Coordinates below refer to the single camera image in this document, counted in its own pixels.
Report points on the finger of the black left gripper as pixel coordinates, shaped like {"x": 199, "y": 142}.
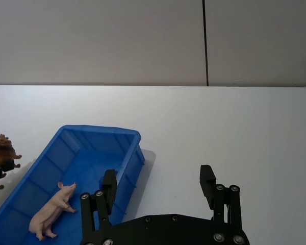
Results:
{"x": 5, "y": 167}

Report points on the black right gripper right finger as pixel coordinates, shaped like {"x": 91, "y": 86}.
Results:
{"x": 209, "y": 183}

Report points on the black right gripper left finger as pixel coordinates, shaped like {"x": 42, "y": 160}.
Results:
{"x": 107, "y": 190}

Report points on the brown toy lion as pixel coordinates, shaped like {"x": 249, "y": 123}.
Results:
{"x": 2, "y": 150}

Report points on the blue plastic bin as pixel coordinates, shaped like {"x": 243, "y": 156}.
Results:
{"x": 91, "y": 163}

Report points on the pink toy pig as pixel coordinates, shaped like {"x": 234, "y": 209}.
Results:
{"x": 54, "y": 208}

